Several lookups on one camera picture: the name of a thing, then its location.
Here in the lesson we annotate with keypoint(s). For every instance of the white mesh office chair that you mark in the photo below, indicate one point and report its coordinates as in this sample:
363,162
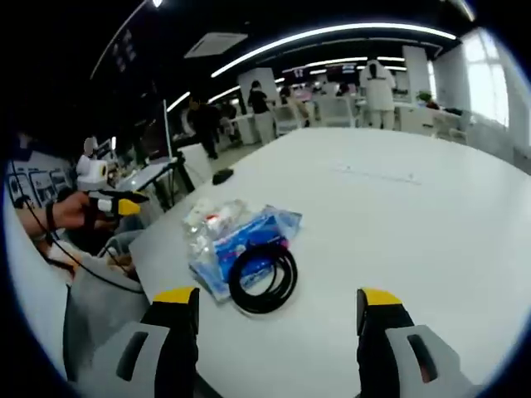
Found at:
286,119
338,112

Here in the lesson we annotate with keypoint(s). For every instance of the blue wet wipes pack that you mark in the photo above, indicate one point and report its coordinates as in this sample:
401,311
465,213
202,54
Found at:
286,221

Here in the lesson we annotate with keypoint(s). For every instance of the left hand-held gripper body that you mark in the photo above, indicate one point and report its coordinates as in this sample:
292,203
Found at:
92,173

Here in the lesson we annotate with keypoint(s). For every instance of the ceiling air conditioner vent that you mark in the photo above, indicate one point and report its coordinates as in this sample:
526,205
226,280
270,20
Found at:
215,45

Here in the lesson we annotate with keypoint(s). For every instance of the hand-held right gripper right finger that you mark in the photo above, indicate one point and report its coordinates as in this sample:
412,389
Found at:
386,352

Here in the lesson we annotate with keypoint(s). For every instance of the small black mouse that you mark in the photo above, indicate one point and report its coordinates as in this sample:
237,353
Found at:
222,176

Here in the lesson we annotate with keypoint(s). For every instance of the green potted plant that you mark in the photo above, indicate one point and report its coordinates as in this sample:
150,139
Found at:
425,97

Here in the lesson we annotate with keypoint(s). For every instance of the white tabletop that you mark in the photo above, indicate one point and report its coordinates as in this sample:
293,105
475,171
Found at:
373,228

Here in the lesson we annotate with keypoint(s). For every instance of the clear plastic water bottle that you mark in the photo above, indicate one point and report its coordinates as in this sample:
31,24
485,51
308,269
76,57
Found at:
199,232

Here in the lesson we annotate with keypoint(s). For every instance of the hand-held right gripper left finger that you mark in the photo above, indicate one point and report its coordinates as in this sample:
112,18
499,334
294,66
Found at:
166,348

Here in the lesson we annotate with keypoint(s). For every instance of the person's left hand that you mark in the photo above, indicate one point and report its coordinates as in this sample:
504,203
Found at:
74,212

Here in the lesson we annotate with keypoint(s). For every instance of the blue tissue packet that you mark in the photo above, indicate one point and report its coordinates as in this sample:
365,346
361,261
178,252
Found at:
249,244

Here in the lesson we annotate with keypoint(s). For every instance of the long ceiling light strip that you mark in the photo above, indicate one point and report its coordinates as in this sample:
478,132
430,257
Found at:
332,32

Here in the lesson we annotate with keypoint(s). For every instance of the black wristband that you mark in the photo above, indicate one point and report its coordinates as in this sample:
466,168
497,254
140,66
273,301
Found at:
50,215

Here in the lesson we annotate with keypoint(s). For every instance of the person's grey trousers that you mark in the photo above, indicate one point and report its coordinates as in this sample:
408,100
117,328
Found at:
95,315

